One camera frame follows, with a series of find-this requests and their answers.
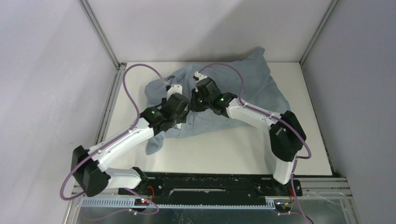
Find grey-blue pillowcase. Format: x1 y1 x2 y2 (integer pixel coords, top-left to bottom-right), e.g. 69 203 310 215
145 47 290 155

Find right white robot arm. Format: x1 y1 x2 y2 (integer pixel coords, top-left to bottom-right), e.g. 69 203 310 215
191 72 306 195

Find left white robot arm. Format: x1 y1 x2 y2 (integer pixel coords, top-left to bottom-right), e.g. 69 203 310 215
71 84 189 197

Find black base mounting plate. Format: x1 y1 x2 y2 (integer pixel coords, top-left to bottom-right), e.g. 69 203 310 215
134 172 303 207

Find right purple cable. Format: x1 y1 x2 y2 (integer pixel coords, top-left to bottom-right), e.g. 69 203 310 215
198 63 315 224

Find purple cable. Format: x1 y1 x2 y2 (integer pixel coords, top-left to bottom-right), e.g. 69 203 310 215
198 63 315 224
59 64 171 216

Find left aluminium frame post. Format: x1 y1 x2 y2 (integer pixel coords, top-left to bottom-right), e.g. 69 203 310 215
78 0 120 68

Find aluminium frame post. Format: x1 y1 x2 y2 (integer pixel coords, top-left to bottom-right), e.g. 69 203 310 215
299 0 340 67
78 0 120 68

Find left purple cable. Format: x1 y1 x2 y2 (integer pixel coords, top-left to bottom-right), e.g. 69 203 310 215
59 64 171 216

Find grey slotted cable duct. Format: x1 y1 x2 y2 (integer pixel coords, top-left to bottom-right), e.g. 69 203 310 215
81 197 276 210

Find aluminium base frame rails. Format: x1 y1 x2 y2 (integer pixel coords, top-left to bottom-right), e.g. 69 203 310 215
64 62 360 224

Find right aluminium frame post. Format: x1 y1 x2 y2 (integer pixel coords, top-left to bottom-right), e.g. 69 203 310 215
299 0 340 67

